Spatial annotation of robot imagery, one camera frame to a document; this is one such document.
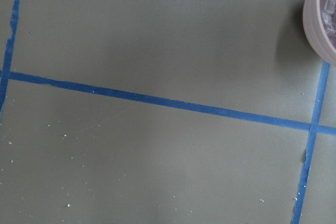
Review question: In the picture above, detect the pink bowl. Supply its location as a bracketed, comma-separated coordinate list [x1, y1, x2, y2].
[302, 0, 335, 66]

